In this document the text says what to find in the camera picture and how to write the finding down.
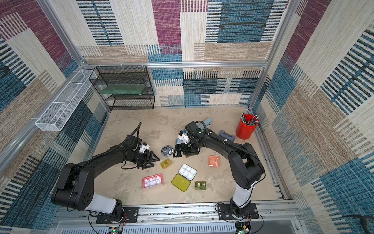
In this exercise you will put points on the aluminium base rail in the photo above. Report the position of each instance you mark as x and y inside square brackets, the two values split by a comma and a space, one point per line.
[263, 217]

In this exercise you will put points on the round dark blue pillbox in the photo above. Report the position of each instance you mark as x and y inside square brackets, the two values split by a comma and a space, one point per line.
[167, 151]

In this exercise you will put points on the black wire mesh shelf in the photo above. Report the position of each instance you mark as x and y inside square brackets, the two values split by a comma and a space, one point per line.
[103, 76]

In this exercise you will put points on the orange pillbox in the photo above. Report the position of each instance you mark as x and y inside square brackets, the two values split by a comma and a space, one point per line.
[214, 161]

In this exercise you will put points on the red pen cup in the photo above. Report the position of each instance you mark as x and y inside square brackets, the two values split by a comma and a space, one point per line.
[246, 126]

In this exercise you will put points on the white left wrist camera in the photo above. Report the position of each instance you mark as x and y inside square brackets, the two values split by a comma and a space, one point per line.
[143, 147]

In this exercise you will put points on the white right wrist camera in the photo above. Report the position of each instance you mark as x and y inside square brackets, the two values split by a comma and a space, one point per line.
[183, 136]

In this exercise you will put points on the light blue stapler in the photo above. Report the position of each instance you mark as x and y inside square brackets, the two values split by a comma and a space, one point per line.
[208, 122]

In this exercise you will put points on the white pillbox with green lid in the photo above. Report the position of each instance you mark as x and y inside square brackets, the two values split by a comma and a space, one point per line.
[183, 179]

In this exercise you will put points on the white wire mesh basket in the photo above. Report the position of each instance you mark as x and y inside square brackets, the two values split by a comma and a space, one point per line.
[60, 110]

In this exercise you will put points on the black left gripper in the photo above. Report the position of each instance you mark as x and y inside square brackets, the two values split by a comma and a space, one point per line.
[148, 157]

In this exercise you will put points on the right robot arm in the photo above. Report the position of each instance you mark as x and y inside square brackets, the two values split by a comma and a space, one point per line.
[246, 167]

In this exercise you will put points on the small green two-compartment pillbox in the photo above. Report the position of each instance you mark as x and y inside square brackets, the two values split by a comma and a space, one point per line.
[200, 185]

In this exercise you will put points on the blue six-compartment pillbox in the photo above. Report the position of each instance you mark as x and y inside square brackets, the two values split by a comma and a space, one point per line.
[178, 141]

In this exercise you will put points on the yellow two-compartment pillbox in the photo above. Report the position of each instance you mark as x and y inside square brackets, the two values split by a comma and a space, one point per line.
[166, 163]

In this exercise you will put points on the pink pillbox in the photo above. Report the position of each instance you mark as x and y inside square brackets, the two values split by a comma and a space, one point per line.
[152, 181]

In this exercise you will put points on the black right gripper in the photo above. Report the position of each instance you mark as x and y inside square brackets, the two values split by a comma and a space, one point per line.
[185, 146]

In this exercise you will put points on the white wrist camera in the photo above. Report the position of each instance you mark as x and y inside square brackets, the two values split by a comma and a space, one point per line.
[183, 136]
[143, 147]

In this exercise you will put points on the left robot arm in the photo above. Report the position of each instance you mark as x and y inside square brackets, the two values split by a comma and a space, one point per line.
[74, 189]

